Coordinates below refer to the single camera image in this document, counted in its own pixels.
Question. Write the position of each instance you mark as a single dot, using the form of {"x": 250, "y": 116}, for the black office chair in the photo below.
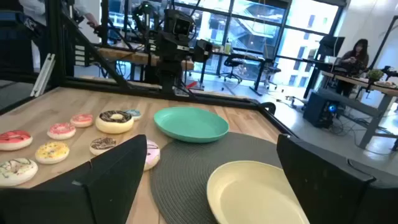
{"x": 232, "y": 62}
{"x": 270, "y": 70}

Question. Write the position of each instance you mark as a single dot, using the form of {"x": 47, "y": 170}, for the pink sprinkled donut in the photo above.
{"x": 81, "y": 121}
{"x": 61, "y": 132}

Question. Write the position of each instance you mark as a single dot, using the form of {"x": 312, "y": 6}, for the yellow sprinkled donut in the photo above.
{"x": 51, "y": 154}

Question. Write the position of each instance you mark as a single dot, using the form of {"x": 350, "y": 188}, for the black office desk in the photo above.
{"x": 260, "y": 74}

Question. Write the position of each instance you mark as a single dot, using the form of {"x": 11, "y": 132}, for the teal plastic plate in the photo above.
{"x": 189, "y": 124}

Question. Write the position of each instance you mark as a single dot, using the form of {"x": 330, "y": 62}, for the white iced sprinkled donut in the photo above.
{"x": 15, "y": 174}

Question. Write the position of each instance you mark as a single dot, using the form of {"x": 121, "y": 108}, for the pale yellow plastic plate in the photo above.
{"x": 248, "y": 193}

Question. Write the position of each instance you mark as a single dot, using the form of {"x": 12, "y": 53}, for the blue iced donut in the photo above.
{"x": 136, "y": 115}

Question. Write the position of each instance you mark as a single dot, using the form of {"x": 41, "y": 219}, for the red iced striped donut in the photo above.
{"x": 14, "y": 141}

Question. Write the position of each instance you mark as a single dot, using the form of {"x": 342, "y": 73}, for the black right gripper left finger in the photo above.
{"x": 93, "y": 193}

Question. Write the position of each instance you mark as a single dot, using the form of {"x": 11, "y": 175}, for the small chocolate sprinkled donut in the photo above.
{"x": 101, "y": 146}

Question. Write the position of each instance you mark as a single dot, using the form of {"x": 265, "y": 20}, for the small green potted plant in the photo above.
{"x": 375, "y": 74}

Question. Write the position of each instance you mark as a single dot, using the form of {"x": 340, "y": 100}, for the black desk monitor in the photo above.
{"x": 331, "y": 46}

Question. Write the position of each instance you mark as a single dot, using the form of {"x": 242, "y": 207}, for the wooden office desk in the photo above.
{"x": 357, "y": 81}

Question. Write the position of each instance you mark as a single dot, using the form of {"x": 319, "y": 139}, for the white aluminium rail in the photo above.
{"x": 43, "y": 74}

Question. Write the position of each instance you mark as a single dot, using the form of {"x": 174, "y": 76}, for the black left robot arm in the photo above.
{"x": 169, "y": 77}

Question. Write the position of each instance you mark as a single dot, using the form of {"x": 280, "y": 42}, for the black aluminium table frame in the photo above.
{"x": 224, "y": 100}

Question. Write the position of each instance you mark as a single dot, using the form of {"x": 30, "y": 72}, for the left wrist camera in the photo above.
{"x": 182, "y": 26}

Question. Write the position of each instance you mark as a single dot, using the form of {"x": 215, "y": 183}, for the green bottle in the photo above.
{"x": 228, "y": 48}

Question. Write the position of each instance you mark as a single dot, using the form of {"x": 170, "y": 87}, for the wooden workbench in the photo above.
{"x": 130, "y": 56}

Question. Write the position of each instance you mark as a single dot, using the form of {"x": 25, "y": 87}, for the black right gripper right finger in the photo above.
{"x": 326, "y": 193}

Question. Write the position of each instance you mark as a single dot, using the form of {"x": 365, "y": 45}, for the grey round woven placemat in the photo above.
{"x": 180, "y": 180}

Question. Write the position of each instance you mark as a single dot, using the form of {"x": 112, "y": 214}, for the black computer tower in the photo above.
{"x": 317, "y": 109}

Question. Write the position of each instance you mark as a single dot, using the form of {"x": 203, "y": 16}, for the black background robot arm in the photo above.
{"x": 143, "y": 12}

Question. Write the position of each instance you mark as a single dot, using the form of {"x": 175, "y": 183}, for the person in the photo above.
{"x": 354, "y": 60}
{"x": 32, "y": 9}

